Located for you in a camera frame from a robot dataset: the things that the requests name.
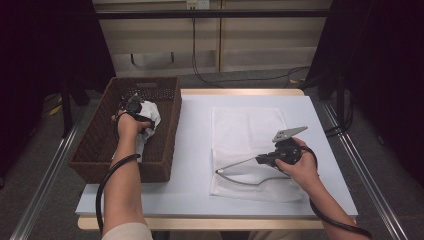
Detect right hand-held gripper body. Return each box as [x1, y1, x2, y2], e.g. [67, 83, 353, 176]
[266, 125, 308, 166]

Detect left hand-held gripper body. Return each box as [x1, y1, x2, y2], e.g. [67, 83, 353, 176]
[123, 94, 148, 119]

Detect white cloth garment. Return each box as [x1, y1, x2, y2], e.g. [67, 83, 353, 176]
[134, 100, 162, 163]

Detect white towel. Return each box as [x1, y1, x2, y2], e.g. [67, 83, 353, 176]
[209, 106, 309, 203]

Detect brown wicker basket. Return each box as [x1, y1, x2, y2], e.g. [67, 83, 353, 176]
[68, 76, 183, 184]

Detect person's left hand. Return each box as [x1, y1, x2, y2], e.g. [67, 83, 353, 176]
[111, 112, 152, 143]

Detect person's right hand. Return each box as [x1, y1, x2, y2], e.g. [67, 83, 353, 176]
[274, 137, 319, 194]

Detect black metal stand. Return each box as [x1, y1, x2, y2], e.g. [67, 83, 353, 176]
[59, 76, 91, 139]

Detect person's beige trousers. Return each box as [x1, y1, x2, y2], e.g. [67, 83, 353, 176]
[248, 230, 329, 240]

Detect yellow floor tape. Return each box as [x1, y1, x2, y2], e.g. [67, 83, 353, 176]
[48, 96, 64, 117]

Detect dark curtain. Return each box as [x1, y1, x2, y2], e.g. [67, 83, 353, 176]
[0, 0, 116, 188]
[306, 0, 424, 188]

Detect person's beige sleeve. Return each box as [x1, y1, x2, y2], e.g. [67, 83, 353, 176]
[101, 222, 154, 240]

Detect beige wooden cabinet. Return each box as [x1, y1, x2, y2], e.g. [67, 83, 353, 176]
[92, 0, 333, 78]

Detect black horizontal metal bar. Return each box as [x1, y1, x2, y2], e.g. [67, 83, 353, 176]
[94, 9, 334, 19]

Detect white power outlet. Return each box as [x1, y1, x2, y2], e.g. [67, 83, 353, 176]
[186, 0, 211, 10]

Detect black floor cables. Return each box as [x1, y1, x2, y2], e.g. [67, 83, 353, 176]
[324, 96, 355, 138]

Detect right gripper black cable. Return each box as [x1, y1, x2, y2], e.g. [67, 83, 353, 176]
[299, 146, 373, 239]

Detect thin black wall cable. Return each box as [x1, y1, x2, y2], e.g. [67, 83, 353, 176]
[191, 9, 311, 88]

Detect aluminium floor rail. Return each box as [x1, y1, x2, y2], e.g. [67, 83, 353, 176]
[321, 103, 409, 240]
[9, 123, 81, 240]

